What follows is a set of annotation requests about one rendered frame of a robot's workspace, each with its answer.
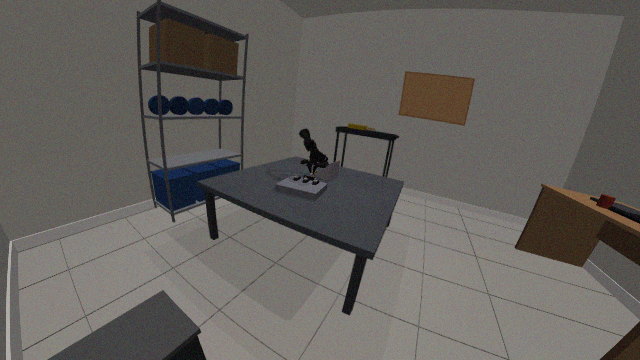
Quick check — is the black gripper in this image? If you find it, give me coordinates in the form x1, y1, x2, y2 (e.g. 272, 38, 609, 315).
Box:
301, 155, 325, 174

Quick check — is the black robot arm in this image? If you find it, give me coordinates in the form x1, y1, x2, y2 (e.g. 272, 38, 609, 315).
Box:
299, 128, 329, 169

